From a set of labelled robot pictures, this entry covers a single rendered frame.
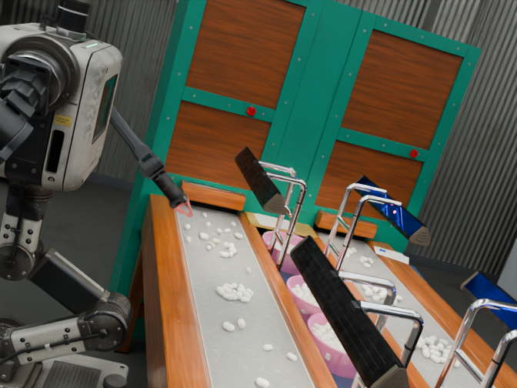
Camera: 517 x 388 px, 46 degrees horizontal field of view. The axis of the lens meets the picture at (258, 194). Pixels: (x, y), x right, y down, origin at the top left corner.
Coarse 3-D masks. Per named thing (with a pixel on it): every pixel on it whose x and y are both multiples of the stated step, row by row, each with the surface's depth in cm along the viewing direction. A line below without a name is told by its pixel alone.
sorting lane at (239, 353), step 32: (192, 224) 257; (224, 224) 269; (192, 256) 225; (192, 288) 200; (256, 288) 215; (224, 320) 185; (256, 320) 192; (224, 352) 168; (256, 352) 173; (288, 352) 178; (224, 384) 154; (256, 384) 158; (288, 384) 162
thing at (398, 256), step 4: (376, 248) 291; (380, 248) 293; (376, 252) 286; (380, 252) 287; (384, 252) 289; (388, 252) 290; (392, 252) 293; (396, 252) 295; (388, 256) 284; (392, 256) 286; (396, 256) 287; (400, 256) 289; (404, 256) 291; (400, 260) 284; (404, 260) 285; (408, 260) 287
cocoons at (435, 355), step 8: (352, 248) 284; (368, 264) 268; (368, 288) 241; (376, 288) 243; (376, 296) 235; (384, 296) 239; (400, 296) 242; (432, 336) 214; (424, 344) 209; (432, 344) 211; (440, 344) 210; (424, 352) 201; (432, 352) 203; (448, 352) 207; (432, 360) 200; (440, 360) 200; (456, 360) 203
